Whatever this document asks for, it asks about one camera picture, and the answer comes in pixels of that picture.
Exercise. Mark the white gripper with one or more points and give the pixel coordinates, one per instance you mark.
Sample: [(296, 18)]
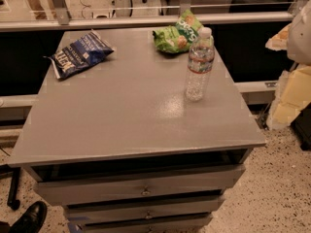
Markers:
[(300, 40)]

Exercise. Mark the clear plastic water bottle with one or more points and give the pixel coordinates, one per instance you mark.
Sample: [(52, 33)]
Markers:
[(200, 64)]

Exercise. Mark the green snack bag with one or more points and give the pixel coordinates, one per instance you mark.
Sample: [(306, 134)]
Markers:
[(178, 38)]

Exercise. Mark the middle grey drawer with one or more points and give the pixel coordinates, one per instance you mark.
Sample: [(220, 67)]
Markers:
[(145, 210)]

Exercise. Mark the grey drawer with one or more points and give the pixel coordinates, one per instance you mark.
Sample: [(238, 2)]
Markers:
[(145, 210), (151, 225), (140, 186)]

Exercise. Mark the grey drawer cabinet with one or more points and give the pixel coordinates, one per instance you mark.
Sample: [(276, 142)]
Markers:
[(129, 115)]

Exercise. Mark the bottom grey drawer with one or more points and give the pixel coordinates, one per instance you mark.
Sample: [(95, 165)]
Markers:
[(151, 225)]

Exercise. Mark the blue chip bag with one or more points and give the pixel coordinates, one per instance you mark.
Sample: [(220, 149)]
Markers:
[(82, 54)]

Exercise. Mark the top grey drawer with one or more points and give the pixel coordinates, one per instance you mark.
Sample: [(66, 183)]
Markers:
[(140, 186)]

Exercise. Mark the metal railing bar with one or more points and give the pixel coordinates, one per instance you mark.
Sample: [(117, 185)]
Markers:
[(134, 22)]

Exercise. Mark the person's legs in khaki trousers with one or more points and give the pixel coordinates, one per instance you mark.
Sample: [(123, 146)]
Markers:
[(38, 10)]

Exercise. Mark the black leather shoe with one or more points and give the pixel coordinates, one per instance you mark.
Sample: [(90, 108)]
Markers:
[(32, 220)]

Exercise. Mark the black chair leg with caster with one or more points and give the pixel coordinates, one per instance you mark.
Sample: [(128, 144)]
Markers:
[(12, 201)]

